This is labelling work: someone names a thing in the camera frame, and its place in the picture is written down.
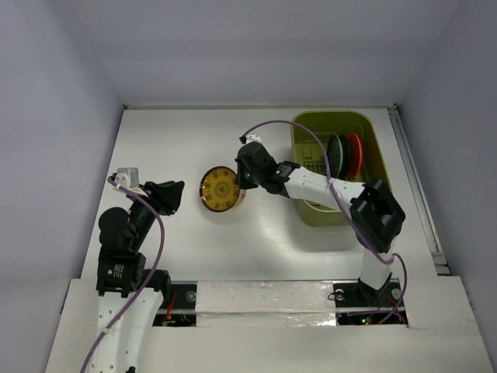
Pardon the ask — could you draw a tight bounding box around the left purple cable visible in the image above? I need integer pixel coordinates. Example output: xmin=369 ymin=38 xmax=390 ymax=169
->
xmin=81 ymin=176 xmax=168 ymax=373

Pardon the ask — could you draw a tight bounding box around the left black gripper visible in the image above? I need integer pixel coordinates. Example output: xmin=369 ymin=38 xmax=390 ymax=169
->
xmin=129 ymin=179 xmax=184 ymax=248

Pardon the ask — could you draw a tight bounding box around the foil covered base bar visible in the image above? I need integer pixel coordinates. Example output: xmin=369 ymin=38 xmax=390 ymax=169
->
xmin=195 ymin=281 xmax=337 ymax=328

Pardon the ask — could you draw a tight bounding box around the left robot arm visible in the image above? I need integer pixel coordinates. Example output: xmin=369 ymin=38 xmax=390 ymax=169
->
xmin=81 ymin=173 xmax=185 ymax=372

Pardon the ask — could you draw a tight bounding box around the beige patterned plate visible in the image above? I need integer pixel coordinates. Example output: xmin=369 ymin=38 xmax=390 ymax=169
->
xmin=201 ymin=190 xmax=249 ymax=214

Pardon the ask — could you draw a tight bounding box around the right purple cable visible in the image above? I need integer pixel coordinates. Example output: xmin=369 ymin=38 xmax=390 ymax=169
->
xmin=239 ymin=119 xmax=408 ymax=326

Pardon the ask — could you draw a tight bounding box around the purple cable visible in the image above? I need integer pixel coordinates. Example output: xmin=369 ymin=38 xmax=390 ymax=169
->
xmin=239 ymin=119 xmax=408 ymax=326
xmin=81 ymin=176 xmax=168 ymax=373

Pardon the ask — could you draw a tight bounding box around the brown yellow plate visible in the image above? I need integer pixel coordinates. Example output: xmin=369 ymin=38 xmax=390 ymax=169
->
xmin=199 ymin=166 xmax=245 ymax=197

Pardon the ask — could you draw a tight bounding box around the orange red plate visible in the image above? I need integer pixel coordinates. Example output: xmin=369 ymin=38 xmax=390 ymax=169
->
xmin=348 ymin=133 xmax=363 ymax=179

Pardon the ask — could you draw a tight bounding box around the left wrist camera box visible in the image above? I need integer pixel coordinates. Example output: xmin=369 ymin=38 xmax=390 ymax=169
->
xmin=109 ymin=167 xmax=140 ymax=192

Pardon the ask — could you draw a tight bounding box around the black teal plate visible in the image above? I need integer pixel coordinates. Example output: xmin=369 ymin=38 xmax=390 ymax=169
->
xmin=327 ymin=134 xmax=350 ymax=179

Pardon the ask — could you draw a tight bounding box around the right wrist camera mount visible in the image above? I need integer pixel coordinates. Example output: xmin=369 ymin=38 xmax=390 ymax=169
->
xmin=239 ymin=134 xmax=262 ymax=145

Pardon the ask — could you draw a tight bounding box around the olive green dish rack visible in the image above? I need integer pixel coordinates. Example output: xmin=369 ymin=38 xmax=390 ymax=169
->
xmin=290 ymin=110 xmax=395 ymax=228

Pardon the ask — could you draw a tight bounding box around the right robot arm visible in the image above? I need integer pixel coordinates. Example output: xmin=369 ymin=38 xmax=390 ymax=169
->
xmin=235 ymin=136 xmax=405 ymax=306

